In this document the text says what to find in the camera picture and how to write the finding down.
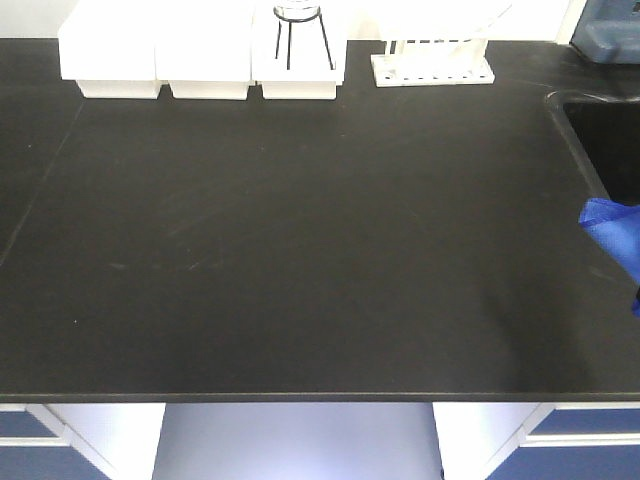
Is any blue microfiber cloth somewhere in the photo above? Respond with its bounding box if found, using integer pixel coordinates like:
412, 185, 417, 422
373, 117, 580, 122
577, 197, 640, 318

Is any right white storage box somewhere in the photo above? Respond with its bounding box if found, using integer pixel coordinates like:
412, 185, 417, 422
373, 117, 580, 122
251, 1, 347, 100

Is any white storage box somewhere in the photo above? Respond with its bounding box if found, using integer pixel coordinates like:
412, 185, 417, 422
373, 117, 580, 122
251, 1, 347, 100
58, 1, 162, 99
154, 1, 254, 101

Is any white test tube rack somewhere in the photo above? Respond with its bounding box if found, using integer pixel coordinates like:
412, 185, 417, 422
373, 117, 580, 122
370, 0, 516, 89

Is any middle white storage box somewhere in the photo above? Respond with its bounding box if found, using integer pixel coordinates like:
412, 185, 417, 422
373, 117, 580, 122
154, 1, 254, 101

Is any left white storage box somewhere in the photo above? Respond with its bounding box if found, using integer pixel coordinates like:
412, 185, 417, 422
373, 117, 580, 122
58, 1, 162, 99

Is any black sink basin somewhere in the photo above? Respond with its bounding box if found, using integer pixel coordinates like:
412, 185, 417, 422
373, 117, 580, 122
545, 90, 639, 206

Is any right blue cabinet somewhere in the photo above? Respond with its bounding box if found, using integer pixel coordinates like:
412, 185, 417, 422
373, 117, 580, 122
484, 402, 639, 479

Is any blue cabinet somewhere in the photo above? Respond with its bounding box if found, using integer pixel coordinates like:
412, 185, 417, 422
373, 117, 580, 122
1, 404, 116, 479
484, 402, 639, 479

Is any left blue cabinet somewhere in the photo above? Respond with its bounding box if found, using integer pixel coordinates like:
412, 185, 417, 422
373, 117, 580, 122
1, 404, 116, 479

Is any blue container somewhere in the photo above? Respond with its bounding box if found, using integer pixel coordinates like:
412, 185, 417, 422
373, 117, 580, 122
571, 0, 639, 65

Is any black wire tripod stand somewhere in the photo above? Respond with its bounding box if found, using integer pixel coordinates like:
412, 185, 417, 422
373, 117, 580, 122
272, 1, 336, 71

